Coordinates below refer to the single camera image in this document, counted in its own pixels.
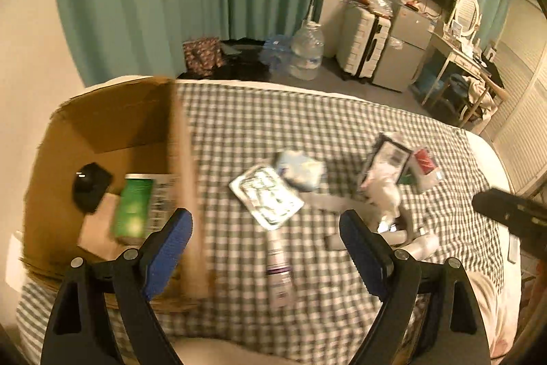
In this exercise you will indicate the white printed box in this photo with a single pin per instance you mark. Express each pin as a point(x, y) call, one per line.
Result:
point(164, 198)

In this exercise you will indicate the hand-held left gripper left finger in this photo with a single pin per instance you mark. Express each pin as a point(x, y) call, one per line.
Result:
point(173, 245)

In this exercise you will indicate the pack of water bottles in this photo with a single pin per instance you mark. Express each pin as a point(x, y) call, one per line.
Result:
point(277, 53)

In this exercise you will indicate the clear plastic bags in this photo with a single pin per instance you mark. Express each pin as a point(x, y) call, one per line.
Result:
point(382, 3)

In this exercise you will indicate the white vanity desk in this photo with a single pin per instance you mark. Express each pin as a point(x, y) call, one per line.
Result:
point(453, 53)

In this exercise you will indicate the small green packet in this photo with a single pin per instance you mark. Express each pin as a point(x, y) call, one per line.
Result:
point(407, 178)

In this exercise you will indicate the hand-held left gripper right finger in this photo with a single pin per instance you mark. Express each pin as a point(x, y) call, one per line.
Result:
point(359, 249)

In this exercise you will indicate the white suitcase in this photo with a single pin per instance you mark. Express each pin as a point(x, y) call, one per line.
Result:
point(361, 40)

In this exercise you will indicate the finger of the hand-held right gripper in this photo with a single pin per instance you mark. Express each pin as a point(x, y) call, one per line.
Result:
point(508, 211)

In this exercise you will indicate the white printed card packet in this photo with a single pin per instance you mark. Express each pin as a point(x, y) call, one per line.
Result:
point(425, 168)

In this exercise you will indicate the black-edged printed booklet package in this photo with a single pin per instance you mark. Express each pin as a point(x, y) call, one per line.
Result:
point(391, 153)

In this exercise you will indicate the wooden chair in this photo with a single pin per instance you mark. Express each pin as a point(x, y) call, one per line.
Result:
point(474, 95)

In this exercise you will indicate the small white purple-label bottle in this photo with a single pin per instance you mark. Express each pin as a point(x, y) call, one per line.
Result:
point(278, 275)

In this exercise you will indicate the grey mini fridge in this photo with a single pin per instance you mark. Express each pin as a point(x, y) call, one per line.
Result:
point(401, 44)

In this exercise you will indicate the green checkered blanket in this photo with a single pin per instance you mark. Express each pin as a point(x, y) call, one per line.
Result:
point(256, 125)

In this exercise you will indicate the crumpled white plastic bag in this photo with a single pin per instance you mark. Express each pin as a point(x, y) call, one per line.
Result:
point(380, 189)

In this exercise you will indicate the brown cardboard box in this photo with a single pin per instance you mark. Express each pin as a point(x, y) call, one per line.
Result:
point(107, 121)

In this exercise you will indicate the green can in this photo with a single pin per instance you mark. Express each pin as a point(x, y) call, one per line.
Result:
point(132, 206)

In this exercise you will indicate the black bag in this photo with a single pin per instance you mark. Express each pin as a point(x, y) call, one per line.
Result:
point(243, 68)

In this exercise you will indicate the white oval mirror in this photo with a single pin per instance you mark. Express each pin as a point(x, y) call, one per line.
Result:
point(466, 12)

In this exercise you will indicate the white louvered wardrobe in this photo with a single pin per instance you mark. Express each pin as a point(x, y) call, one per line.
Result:
point(525, 100)

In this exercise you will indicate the silver blister pack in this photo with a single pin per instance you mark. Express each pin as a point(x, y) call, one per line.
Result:
point(265, 194)

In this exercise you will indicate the blue tissue pack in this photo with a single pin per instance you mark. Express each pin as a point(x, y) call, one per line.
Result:
point(299, 168)

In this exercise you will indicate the patterned gift bag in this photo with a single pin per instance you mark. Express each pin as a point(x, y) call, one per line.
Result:
point(203, 57)

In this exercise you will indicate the white mattress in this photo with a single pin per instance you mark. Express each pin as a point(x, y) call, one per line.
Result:
point(491, 168)

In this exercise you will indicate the large clear water jug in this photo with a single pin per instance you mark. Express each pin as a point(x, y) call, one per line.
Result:
point(307, 48)

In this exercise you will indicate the black computer mouse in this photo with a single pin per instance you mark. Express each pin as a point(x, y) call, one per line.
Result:
point(90, 185)

